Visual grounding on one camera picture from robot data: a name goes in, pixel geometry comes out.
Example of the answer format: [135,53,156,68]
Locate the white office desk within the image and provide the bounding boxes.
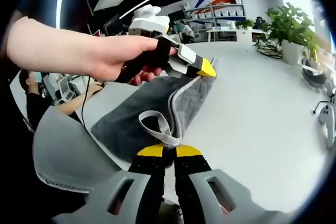
[205,27,266,43]

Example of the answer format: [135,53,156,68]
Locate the white headset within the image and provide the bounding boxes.
[301,57,329,88]

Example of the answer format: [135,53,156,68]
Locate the dark grey towel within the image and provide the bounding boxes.
[90,75,219,169]

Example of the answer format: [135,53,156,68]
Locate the white lumpy object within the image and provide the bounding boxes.
[133,4,161,18]

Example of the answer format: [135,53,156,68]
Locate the tangled black cables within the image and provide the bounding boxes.
[253,40,284,60]

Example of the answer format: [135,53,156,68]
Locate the grey storage shelf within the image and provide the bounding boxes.
[183,0,245,25]

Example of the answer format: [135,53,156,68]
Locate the ceiling air vent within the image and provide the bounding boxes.
[93,0,132,12]

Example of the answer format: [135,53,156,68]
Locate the large potted plant white pot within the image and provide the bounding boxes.
[264,2,321,65]

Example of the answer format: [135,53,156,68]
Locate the thin black cable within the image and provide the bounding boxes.
[80,76,91,137]

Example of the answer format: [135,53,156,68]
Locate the row of white storage boxes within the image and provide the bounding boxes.
[193,8,244,19]

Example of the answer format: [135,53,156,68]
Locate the silver laptop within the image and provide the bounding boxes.
[31,108,124,195]

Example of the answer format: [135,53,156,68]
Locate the person's left hand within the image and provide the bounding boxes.
[88,31,164,88]

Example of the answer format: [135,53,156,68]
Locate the white hand controller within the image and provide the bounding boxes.
[313,100,336,154]

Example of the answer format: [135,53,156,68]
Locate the small green plant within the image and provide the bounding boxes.
[235,18,256,30]

